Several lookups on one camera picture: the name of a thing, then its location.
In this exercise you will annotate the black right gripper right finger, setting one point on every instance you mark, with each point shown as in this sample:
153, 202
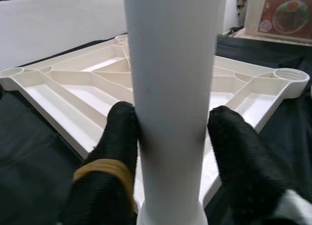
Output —
243, 166

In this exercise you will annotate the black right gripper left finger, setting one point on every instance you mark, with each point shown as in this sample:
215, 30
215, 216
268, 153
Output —
109, 186

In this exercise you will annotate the white plastic table leg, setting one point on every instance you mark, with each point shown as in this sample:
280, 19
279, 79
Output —
170, 88

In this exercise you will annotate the black tablecloth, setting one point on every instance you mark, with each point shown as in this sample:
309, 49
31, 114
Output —
24, 149

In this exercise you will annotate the white plastic table top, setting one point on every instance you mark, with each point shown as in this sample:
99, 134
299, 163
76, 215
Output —
73, 93

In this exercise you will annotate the food picture poster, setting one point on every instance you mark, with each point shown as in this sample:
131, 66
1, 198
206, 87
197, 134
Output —
285, 15

